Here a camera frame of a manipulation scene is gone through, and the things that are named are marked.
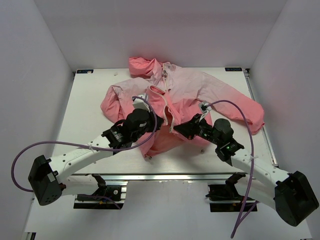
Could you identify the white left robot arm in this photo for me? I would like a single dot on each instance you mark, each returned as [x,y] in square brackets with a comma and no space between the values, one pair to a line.
[51,178]

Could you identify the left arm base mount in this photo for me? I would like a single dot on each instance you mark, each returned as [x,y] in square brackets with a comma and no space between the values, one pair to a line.
[109,195]

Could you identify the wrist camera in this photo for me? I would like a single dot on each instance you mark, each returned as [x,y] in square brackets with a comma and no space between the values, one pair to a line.
[204,109]
[140,102]

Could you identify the pink hooded zip jacket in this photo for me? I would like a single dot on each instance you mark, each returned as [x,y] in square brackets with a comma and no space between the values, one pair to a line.
[175,94]

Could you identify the blue label sticker left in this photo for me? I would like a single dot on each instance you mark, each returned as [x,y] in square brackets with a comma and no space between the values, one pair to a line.
[84,71]

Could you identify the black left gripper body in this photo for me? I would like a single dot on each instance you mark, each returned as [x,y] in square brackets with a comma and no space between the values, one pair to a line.
[149,127]

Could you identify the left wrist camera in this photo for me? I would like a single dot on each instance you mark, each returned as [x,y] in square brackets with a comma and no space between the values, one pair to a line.
[140,102]

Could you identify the blue label sticker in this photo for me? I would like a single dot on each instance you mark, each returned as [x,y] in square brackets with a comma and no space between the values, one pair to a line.
[84,71]
[233,69]

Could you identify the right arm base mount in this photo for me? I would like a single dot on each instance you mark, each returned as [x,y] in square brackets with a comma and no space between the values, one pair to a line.
[223,197]

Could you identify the blue label sticker right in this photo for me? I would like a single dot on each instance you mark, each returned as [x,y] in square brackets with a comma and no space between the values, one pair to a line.
[233,69]

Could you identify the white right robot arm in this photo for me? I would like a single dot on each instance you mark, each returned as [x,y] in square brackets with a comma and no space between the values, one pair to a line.
[289,194]

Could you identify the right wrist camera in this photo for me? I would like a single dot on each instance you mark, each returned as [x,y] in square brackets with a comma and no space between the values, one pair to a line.
[204,109]

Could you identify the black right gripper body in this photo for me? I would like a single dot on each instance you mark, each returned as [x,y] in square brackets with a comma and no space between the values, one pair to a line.
[205,131]

